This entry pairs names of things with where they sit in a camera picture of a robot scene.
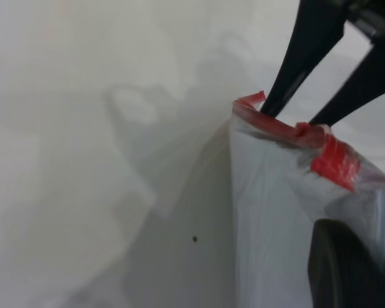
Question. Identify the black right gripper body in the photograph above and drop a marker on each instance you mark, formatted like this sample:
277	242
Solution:
375	16

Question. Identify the clear plastic zip bag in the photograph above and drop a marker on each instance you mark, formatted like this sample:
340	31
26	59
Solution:
269	208

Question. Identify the red zipper slider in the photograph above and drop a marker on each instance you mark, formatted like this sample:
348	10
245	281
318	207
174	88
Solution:
303	130

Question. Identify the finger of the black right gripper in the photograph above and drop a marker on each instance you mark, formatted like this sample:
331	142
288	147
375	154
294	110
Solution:
311	48
369	80

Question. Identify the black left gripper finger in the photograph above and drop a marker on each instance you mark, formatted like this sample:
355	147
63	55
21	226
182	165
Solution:
346	276

